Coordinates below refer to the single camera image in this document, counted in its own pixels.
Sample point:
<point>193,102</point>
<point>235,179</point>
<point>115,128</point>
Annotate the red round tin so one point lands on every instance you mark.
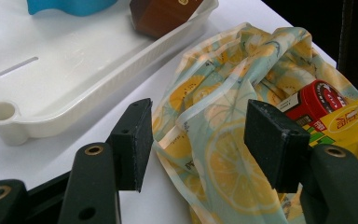
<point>317,99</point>

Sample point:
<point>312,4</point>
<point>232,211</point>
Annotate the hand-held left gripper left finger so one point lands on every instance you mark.
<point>133,146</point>

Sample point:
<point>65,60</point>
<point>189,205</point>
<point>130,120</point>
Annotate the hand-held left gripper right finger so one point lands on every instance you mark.
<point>273,146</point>

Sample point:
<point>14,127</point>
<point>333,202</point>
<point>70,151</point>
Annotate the lemon print fabric bag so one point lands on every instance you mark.
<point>223,109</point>

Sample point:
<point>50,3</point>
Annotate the brown biscuit box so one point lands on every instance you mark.
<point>161,15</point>

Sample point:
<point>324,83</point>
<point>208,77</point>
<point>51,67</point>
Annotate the blue snack packet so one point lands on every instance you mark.
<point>71,6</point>

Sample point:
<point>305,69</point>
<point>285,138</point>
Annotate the white plastic tray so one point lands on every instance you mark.
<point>74,62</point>

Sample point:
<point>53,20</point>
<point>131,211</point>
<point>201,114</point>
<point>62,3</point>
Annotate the yellow drink carton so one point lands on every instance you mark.
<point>351,127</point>

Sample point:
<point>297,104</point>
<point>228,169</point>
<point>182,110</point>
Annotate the white table sheet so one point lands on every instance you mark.
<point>161,205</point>

